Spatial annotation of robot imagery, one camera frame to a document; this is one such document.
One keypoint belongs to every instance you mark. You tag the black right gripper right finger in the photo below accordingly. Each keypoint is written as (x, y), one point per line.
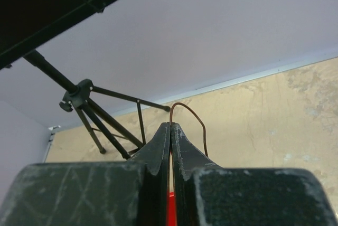
(208, 194)

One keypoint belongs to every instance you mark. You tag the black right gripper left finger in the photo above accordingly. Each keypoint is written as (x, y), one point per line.
(133, 192)

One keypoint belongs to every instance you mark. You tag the red plastic bin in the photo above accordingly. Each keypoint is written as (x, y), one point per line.
(171, 210)

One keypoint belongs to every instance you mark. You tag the black music stand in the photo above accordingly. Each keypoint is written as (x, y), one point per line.
(27, 24)

